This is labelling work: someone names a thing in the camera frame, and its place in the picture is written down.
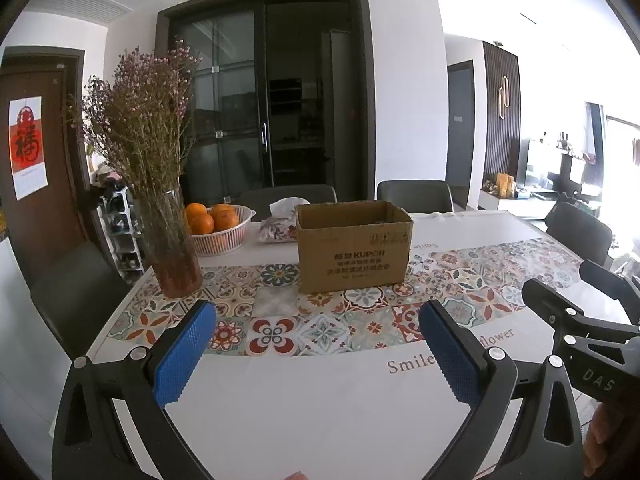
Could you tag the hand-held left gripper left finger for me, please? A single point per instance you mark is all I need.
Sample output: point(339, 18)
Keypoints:
point(185, 355)

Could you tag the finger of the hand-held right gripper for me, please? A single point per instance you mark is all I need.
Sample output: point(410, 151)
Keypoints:
point(610, 282)
point(550, 300)

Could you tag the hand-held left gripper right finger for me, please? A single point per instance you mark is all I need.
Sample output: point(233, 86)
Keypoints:
point(450, 355)

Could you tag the brown cardboard box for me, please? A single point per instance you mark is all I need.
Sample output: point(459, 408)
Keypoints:
point(350, 250)

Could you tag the person's right hand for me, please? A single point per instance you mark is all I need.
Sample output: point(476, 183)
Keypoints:
point(602, 435)

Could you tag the person's left hand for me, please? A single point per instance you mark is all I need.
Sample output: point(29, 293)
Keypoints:
point(296, 476)

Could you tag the dark grey dining chair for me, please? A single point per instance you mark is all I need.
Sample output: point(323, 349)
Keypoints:
point(290, 193)
point(415, 195)
point(75, 290)
point(580, 230)

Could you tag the glass vase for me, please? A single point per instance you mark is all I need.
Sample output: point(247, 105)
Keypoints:
point(172, 255)

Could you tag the white low cabinet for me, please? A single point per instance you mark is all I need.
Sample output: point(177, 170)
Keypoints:
point(505, 204)

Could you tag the white plastic fruit basket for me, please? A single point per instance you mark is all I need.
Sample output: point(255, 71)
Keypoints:
point(220, 242)

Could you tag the orange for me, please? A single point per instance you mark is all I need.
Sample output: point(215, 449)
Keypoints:
point(201, 225)
point(221, 206)
point(196, 209)
point(226, 220)

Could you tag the shoe rack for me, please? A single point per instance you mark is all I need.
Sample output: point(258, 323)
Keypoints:
point(120, 240)

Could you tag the floral tissue box cover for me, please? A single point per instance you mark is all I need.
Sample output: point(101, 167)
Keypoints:
point(277, 230)

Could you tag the white tissue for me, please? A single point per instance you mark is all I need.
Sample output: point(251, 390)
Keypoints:
point(287, 206)

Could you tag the dark interior door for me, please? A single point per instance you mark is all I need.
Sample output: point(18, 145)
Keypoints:
point(460, 125)

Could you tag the dried flower bouquet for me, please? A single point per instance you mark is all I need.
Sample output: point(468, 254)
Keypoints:
point(135, 120)

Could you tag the brown wooden door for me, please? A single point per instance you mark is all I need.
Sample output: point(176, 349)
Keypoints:
point(60, 125)

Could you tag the dark sliding glass door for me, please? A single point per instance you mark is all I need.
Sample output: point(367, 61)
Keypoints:
point(290, 85)

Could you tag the ceiling air vent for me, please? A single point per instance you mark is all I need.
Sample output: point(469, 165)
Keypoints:
point(82, 2)

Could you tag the dark slatted wall panel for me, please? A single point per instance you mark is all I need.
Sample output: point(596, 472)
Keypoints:
point(500, 150)

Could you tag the metal wall ornament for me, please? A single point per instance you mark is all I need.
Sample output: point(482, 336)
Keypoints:
point(504, 91)

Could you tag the red wall calendar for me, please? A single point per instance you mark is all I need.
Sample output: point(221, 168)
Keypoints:
point(27, 147)

